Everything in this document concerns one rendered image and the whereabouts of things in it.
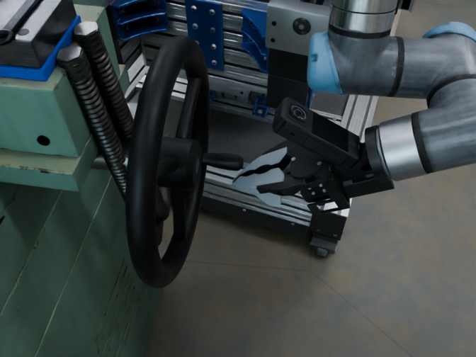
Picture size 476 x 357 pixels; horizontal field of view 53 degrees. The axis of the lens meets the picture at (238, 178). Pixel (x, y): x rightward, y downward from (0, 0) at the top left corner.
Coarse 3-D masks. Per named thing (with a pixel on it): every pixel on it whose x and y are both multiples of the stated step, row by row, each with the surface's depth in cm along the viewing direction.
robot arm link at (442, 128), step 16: (464, 80) 54; (432, 96) 57; (448, 96) 54; (464, 96) 53; (416, 112) 56; (432, 112) 54; (448, 112) 52; (464, 112) 51; (416, 128) 54; (432, 128) 53; (448, 128) 52; (464, 128) 51; (416, 144) 54; (432, 144) 53; (448, 144) 52; (464, 144) 51; (432, 160) 54; (448, 160) 53; (464, 160) 53
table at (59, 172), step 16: (80, 0) 64; (96, 0) 69; (128, 80) 59; (96, 144) 52; (0, 160) 48; (16, 160) 48; (32, 160) 48; (48, 160) 48; (64, 160) 48; (80, 160) 48; (0, 176) 49; (16, 176) 49; (32, 176) 48; (48, 176) 48; (64, 176) 47; (80, 176) 49
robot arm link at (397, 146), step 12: (396, 120) 56; (408, 120) 55; (384, 132) 56; (396, 132) 55; (408, 132) 54; (384, 144) 55; (396, 144) 54; (408, 144) 54; (384, 156) 55; (396, 156) 55; (408, 156) 54; (384, 168) 56; (396, 168) 55; (408, 168) 55; (420, 168) 55; (396, 180) 57
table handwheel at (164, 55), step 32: (160, 64) 44; (192, 64) 56; (160, 96) 43; (192, 96) 59; (160, 128) 42; (192, 128) 67; (96, 160) 55; (128, 160) 42; (160, 160) 49; (192, 160) 53; (128, 192) 42; (192, 192) 67; (128, 224) 43; (192, 224) 65
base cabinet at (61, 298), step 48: (96, 192) 78; (48, 240) 63; (96, 240) 80; (48, 288) 65; (96, 288) 82; (144, 288) 114; (0, 336) 55; (48, 336) 66; (96, 336) 85; (144, 336) 120
